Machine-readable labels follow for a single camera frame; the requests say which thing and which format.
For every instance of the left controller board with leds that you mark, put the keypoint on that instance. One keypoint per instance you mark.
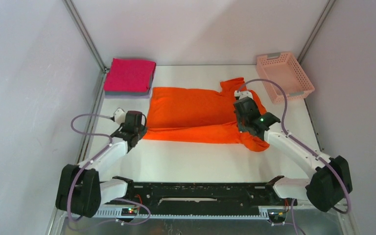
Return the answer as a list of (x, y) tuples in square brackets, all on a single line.
[(129, 212)]

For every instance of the right aluminium corner post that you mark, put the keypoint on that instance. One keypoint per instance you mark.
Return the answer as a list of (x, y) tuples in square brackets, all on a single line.
[(316, 29)]

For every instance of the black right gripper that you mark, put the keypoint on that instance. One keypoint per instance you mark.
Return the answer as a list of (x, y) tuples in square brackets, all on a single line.
[(241, 129)]

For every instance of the right controller board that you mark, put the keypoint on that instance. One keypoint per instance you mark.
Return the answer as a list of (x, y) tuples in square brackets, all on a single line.
[(277, 217)]

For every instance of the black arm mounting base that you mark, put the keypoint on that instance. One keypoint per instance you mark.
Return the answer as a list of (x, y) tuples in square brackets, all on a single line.
[(206, 200)]

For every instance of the folded magenta t shirt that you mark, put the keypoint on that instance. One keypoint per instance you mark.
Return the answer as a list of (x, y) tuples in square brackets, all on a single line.
[(130, 76)]

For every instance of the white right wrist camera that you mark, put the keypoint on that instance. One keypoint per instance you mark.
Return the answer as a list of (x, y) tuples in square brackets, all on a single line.
[(243, 94)]

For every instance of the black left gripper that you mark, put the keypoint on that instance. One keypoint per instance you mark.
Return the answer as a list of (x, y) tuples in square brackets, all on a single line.
[(142, 129)]

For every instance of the aluminium corner post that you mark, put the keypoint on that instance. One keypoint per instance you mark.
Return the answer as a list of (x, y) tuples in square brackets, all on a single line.
[(316, 29), (78, 21)]

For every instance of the pink plastic basket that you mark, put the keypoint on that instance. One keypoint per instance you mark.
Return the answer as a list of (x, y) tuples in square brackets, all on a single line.
[(283, 69)]

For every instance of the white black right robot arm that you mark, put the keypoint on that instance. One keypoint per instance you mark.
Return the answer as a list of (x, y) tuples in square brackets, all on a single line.
[(328, 180)]

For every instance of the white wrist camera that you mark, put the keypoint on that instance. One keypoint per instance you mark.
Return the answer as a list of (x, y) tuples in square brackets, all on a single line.
[(119, 116), (243, 94)]

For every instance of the left aluminium corner post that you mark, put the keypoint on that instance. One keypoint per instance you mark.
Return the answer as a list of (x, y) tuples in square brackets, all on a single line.
[(78, 21)]

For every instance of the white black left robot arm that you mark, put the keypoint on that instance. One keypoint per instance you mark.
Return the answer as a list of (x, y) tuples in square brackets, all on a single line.
[(80, 189)]

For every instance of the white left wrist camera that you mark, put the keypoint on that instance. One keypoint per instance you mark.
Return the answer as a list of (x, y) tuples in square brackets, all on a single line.
[(119, 116)]

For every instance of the orange t shirt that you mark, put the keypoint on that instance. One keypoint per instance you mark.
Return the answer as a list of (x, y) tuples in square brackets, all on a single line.
[(198, 115)]

